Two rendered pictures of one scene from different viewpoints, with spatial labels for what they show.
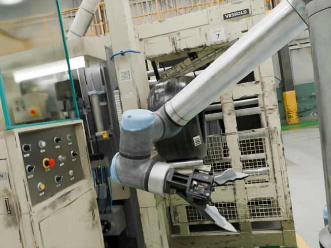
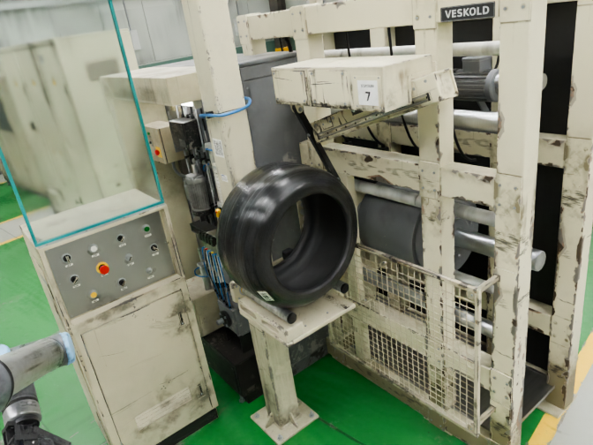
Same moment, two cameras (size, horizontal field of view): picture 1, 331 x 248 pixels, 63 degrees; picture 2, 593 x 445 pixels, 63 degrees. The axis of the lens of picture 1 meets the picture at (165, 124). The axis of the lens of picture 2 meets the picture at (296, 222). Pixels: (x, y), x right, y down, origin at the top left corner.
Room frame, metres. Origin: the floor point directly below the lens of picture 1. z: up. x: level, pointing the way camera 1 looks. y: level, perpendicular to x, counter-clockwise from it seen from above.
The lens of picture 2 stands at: (0.48, -1.29, 1.97)
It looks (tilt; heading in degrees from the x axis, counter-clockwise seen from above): 23 degrees down; 41
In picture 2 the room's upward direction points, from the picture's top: 8 degrees counter-clockwise
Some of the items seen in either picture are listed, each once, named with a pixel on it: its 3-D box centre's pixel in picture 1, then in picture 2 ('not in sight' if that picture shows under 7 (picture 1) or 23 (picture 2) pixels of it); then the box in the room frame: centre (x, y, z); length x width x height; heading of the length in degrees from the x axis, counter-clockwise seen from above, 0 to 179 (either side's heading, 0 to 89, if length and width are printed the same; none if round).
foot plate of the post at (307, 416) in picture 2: not in sight; (283, 414); (1.86, 0.19, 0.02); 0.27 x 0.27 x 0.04; 76
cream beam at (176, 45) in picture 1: (186, 44); (345, 81); (2.07, -0.26, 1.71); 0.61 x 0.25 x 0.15; 76
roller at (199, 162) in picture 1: (177, 164); (266, 302); (1.68, -0.03, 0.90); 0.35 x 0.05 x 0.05; 76
